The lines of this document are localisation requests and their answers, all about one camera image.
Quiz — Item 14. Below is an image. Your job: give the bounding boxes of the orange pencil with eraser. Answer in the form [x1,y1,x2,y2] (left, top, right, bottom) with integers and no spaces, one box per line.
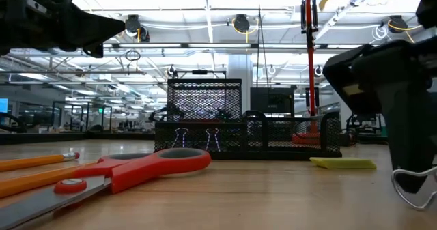
[0,152,81,173]
[0,160,100,199]

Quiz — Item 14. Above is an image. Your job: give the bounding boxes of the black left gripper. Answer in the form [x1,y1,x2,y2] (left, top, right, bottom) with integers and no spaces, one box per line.
[0,0,126,59]

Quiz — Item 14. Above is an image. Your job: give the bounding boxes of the black binder clip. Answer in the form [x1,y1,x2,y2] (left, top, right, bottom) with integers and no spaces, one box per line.
[203,127,222,152]
[391,166,437,212]
[171,127,190,149]

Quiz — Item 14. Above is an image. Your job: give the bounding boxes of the red desk lamp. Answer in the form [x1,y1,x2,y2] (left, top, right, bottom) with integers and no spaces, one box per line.
[292,0,322,146]

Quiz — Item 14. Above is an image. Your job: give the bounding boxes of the black mesh desk organizer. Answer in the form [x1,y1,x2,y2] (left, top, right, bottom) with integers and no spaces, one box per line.
[153,78,343,161]

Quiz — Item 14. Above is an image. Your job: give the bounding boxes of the black ceiling cable reel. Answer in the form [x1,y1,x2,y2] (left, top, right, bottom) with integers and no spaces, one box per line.
[231,14,257,35]
[124,14,151,43]
[387,14,423,35]

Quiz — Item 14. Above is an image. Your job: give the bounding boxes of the black background equipment stand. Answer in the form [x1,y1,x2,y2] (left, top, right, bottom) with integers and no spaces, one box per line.
[345,113,385,137]

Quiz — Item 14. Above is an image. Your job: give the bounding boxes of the red handled scissors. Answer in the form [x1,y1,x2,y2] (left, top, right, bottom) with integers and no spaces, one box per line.
[0,147,212,230]

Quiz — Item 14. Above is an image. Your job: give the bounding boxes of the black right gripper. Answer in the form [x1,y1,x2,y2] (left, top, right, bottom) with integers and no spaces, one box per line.
[322,35,437,195]

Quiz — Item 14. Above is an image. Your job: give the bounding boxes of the yellow sticky note pad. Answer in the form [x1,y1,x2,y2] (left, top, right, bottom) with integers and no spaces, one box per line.
[309,156,378,171]

